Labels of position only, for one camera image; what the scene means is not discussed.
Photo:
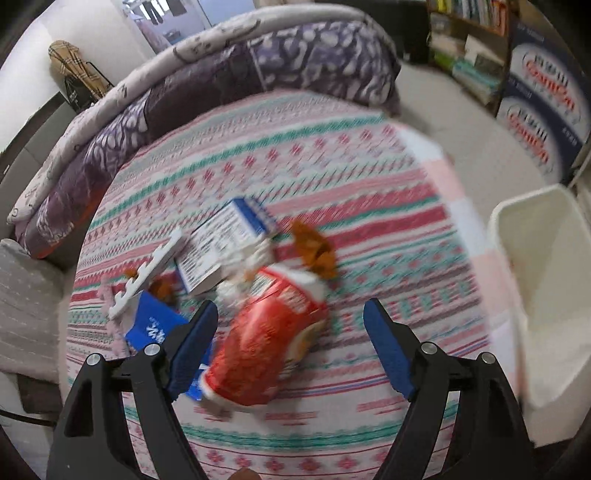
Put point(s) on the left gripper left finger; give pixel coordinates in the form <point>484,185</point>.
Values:
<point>91,439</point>

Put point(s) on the blue carton box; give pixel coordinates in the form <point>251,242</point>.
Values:
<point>190,340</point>

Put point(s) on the white foam puzzle strip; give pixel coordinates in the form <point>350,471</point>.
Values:
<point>147,271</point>

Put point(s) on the red instant noodle packet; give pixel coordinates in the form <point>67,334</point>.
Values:
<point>282,317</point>

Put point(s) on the white blue medicine box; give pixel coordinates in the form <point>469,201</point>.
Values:
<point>221,242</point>

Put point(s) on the white plastic trash bin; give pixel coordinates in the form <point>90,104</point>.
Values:
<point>544,241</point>

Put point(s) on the grey pillow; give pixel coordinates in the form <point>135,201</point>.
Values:
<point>31,291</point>

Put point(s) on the crumpled white tissue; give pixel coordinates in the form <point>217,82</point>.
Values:
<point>239,269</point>

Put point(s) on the striped patterned bed sheet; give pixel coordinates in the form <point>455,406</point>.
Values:
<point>336,247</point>

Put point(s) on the orange snack wrapper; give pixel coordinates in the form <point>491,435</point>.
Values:
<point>315,251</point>

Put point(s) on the grey bed headboard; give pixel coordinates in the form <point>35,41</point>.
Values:
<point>29,149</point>

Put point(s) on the lower Ganten water carton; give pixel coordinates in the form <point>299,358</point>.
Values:
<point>550,143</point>

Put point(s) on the ganten water carton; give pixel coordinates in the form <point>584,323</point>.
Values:
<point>551,72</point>
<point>550,143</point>

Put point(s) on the upper Ganten water carton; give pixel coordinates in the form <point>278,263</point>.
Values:
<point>551,72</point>

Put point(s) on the wooden bookshelf with books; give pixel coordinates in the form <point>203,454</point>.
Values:
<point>471,41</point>

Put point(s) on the purple white floral quilt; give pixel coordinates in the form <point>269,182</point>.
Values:
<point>345,59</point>

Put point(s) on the black storage bench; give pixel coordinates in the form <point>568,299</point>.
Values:
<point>407,22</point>

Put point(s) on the white cartoon print blanket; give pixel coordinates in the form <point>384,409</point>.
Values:
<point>87,124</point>

